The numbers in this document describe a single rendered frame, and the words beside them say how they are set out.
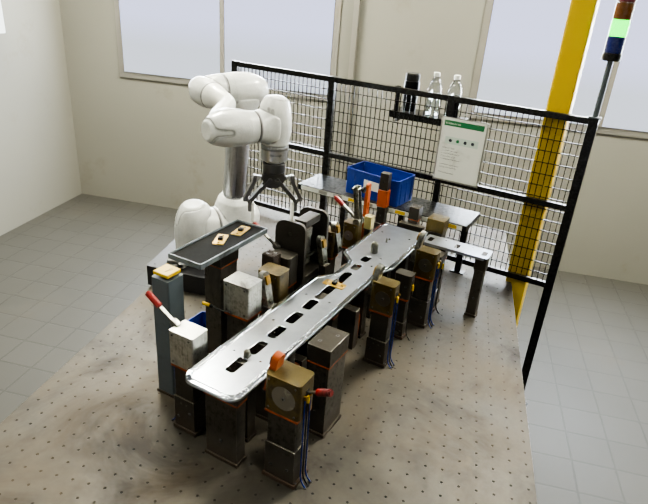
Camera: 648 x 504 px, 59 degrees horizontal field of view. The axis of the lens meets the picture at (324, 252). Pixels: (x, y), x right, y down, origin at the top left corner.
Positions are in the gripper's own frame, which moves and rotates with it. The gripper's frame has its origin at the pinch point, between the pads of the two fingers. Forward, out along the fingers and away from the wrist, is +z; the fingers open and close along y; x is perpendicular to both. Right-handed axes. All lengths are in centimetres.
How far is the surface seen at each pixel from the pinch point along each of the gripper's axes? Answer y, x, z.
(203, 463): -24, -56, 54
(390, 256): 51, 16, 24
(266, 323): -4.1, -29.4, 24.1
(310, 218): 15.8, 11.6, 5.3
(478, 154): 103, 59, -7
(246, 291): -10.3, -26.0, 14.2
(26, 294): -139, 170, 125
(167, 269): -34.2, -21.4, 8.2
